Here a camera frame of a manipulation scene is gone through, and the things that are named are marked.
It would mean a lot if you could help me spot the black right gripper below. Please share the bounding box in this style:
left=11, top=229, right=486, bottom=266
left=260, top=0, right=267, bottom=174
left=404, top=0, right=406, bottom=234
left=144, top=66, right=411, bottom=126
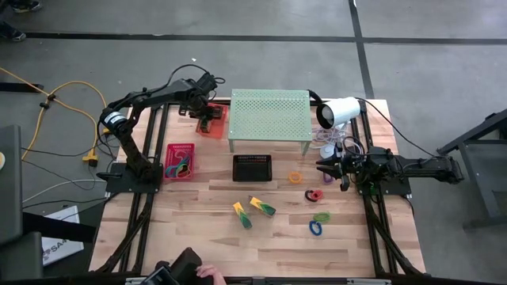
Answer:
left=316, top=152, right=362, bottom=192

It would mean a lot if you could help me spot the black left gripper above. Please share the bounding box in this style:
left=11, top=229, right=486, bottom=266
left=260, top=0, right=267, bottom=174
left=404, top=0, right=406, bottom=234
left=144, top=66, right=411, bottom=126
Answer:
left=180, top=98, right=223, bottom=132

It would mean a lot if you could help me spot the white desk lamp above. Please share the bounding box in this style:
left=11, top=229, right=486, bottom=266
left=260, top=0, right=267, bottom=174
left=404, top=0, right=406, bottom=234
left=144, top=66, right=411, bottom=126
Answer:
left=307, top=89, right=362, bottom=131

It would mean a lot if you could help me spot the orange plastic basket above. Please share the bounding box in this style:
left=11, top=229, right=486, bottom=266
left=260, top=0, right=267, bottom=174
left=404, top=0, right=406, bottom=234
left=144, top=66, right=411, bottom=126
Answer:
left=195, top=102, right=230, bottom=140

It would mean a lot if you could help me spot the red plastic basket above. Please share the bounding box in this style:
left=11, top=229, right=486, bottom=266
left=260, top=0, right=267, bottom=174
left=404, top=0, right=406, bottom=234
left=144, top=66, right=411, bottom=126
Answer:
left=163, top=142, right=196, bottom=181

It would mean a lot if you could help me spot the green perforated metal shelf riser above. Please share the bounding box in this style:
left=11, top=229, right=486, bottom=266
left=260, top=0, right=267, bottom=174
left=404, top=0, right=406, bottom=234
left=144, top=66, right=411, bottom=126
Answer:
left=227, top=88, right=314, bottom=156

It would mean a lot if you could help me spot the black plastic basket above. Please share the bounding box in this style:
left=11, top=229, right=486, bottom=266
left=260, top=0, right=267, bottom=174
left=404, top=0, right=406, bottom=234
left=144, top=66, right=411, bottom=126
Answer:
left=231, top=154, right=273, bottom=183

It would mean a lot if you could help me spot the black metal stand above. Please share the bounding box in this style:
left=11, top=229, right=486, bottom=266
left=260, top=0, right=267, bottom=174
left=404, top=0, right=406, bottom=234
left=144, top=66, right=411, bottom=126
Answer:
left=436, top=107, right=507, bottom=231

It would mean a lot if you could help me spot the person's left hand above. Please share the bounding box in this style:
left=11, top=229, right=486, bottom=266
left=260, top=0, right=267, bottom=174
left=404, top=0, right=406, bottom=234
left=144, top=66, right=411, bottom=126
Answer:
left=195, top=264, right=227, bottom=285

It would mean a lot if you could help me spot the white printed box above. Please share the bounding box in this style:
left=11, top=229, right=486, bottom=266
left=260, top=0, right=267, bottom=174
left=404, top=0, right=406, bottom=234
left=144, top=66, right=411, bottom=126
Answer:
left=40, top=204, right=85, bottom=267

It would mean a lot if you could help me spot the dark grey monitor panel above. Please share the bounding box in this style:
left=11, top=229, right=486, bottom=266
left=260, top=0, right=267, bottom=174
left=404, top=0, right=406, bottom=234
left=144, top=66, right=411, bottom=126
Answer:
left=0, top=124, right=24, bottom=247

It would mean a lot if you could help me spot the person's shoe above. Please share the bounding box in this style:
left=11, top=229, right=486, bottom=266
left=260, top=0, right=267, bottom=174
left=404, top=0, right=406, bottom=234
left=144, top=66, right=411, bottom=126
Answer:
left=0, top=20, right=27, bottom=43
left=10, top=0, right=43, bottom=13

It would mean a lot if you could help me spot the grey chair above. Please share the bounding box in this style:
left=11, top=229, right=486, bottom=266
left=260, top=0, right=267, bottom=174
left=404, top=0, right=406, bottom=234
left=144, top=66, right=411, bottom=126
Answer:
left=0, top=231, right=44, bottom=282

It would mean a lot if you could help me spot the white round lamp switch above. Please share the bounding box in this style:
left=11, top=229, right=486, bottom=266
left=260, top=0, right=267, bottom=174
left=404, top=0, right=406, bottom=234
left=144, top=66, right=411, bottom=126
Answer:
left=319, top=143, right=337, bottom=160

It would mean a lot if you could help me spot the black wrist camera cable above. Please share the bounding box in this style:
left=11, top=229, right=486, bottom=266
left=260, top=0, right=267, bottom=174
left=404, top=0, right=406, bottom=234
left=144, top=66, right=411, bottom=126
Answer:
left=341, top=135, right=364, bottom=158

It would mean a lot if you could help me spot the white lamp cable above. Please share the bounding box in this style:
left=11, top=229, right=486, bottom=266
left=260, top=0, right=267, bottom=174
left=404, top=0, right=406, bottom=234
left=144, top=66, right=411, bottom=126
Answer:
left=312, top=121, right=364, bottom=156

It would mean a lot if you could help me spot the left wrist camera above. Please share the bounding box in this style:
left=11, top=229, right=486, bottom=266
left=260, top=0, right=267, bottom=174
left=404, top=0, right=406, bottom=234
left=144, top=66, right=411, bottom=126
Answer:
left=196, top=72, right=219, bottom=93

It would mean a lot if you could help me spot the black aluminium table frame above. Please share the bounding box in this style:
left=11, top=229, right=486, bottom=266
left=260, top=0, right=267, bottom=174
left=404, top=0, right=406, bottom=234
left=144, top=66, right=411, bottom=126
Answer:
left=89, top=98, right=427, bottom=278

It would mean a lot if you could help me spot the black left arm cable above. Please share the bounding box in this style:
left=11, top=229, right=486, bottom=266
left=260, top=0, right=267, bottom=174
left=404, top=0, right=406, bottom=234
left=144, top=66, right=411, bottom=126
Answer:
left=166, top=63, right=227, bottom=102

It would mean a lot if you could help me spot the long black cable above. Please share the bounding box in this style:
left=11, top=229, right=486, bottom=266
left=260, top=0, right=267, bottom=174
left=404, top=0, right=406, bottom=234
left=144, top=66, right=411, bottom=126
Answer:
left=353, top=97, right=440, bottom=159

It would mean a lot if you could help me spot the yellow extension cable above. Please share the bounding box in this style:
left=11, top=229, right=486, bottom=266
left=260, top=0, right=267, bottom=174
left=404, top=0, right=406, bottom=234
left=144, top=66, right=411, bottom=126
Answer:
left=0, top=66, right=109, bottom=167

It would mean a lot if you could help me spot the white floor cable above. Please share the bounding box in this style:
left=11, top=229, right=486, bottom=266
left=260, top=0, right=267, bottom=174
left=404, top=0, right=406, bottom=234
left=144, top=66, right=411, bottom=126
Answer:
left=21, top=179, right=108, bottom=203

